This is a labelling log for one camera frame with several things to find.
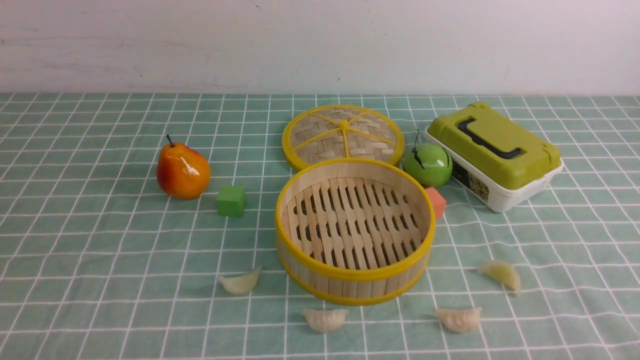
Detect yellowish dumpling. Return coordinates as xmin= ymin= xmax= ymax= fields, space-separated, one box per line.
xmin=477 ymin=260 xmax=522 ymax=295

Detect woven bamboo steamer lid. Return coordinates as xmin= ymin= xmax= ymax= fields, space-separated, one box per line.
xmin=281 ymin=104 xmax=406 ymax=171

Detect bamboo steamer tray yellow rim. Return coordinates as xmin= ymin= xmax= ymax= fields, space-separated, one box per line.
xmin=275 ymin=158 xmax=436 ymax=306

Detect green cube block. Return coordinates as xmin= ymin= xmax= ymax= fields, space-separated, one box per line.
xmin=216 ymin=185 xmax=247 ymax=217

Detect green apple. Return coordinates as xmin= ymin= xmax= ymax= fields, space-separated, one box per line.
xmin=401 ymin=130 xmax=453 ymax=188

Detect orange cube block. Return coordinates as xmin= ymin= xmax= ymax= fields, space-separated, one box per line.
xmin=425 ymin=187 xmax=447 ymax=219

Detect orange red pear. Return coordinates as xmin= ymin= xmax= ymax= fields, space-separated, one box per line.
xmin=156 ymin=134 xmax=211 ymax=200

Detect green lid white lunch box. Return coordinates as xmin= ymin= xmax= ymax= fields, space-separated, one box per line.
xmin=424 ymin=101 xmax=564 ymax=214

